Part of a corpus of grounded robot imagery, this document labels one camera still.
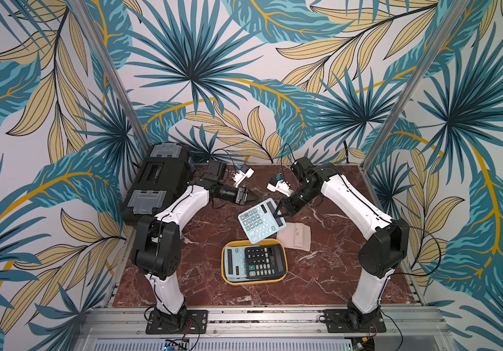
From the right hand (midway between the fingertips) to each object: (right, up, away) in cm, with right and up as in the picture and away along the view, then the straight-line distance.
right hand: (277, 214), depth 79 cm
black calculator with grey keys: (-4, -17, +1) cm, 18 cm away
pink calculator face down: (+8, -11, +13) cm, 19 cm away
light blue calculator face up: (-15, -18, +2) cm, 24 cm away
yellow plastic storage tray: (-10, -10, -2) cm, 15 cm away
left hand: (-7, +4, +1) cm, 8 cm away
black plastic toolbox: (-47, +18, +16) cm, 53 cm away
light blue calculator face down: (-7, -3, -1) cm, 7 cm away
